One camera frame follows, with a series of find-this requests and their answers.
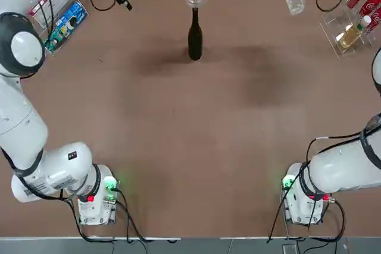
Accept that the dark glass bottle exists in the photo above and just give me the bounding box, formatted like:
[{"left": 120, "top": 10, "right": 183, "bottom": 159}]
[{"left": 187, "top": 7, "right": 204, "bottom": 61}]

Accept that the clear acrylic drinks shelf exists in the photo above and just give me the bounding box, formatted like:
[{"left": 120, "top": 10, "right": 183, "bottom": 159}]
[{"left": 320, "top": 4, "right": 381, "bottom": 57}]

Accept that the blue cookie packet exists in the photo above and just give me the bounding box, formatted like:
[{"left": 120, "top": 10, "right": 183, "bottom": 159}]
[{"left": 55, "top": 1, "right": 89, "bottom": 36}]

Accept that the teal snack packet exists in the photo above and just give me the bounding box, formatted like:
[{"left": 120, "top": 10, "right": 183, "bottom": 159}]
[{"left": 45, "top": 24, "right": 72, "bottom": 53}]

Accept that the red cookie box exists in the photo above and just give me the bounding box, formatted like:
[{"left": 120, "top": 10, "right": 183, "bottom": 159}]
[{"left": 29, "top": 0, "right": 60, "bottom": 18}]

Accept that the black right base cable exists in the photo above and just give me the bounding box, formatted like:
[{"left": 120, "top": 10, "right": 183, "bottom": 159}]
[{"left": 266, "top": 173, "right": 346, "bottom": 243}]

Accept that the black base cable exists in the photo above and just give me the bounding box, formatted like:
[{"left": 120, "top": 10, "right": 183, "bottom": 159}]
[
  {"left": 266, "top": 173, "right": 346, "bottom": 243},
  {"left": 62, "top": 188, "right": 179, "bottom": 243}
]

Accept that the black left base cable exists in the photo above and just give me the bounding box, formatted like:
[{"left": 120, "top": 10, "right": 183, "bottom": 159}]
[{"left": 62, "top": 188, "right": 179, "bottom": 243}]

